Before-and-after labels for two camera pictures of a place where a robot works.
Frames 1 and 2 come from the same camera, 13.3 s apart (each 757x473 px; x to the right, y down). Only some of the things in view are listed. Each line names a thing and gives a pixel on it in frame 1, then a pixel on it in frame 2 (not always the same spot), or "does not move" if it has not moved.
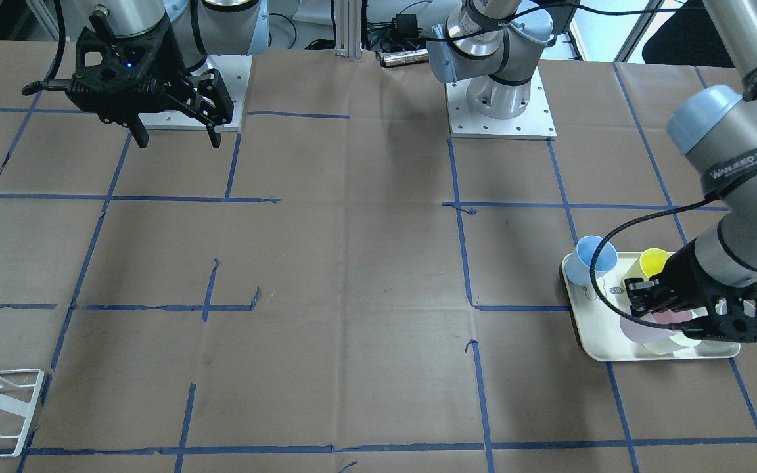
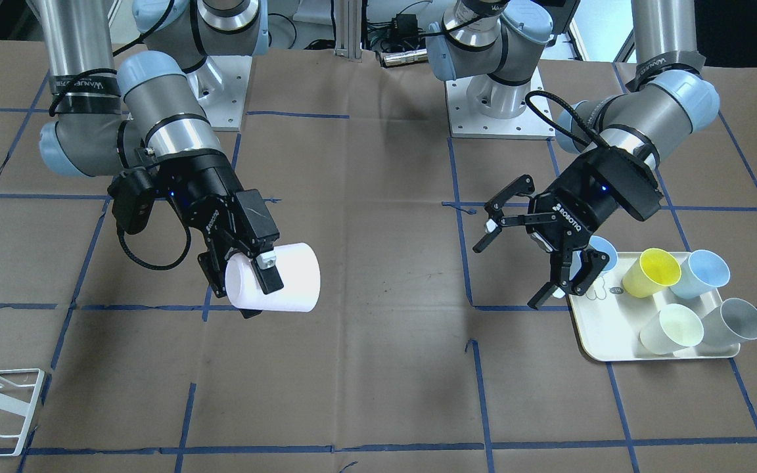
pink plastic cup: x=641 y=333 -> x=298 y=269
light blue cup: x=578 y=262 does not move
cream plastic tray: x=598 y=309 does not move
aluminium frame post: x=348 y=29 does not move
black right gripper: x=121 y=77 -> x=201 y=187
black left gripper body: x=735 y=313 -> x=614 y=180
